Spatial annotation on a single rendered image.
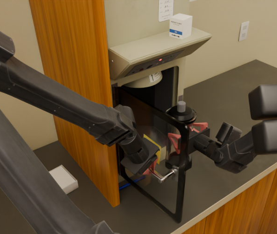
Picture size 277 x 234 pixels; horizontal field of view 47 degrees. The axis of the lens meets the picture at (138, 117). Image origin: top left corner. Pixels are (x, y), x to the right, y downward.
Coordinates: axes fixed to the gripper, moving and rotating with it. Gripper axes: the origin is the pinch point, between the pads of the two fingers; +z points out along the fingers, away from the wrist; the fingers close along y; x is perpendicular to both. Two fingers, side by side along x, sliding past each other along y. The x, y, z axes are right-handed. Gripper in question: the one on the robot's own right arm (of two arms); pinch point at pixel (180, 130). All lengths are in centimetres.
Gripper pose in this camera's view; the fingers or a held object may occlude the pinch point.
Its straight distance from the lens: 116.2
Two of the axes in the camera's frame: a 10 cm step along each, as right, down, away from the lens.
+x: 0.5, 8.5, 5.2
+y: -8.0, 3.5, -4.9
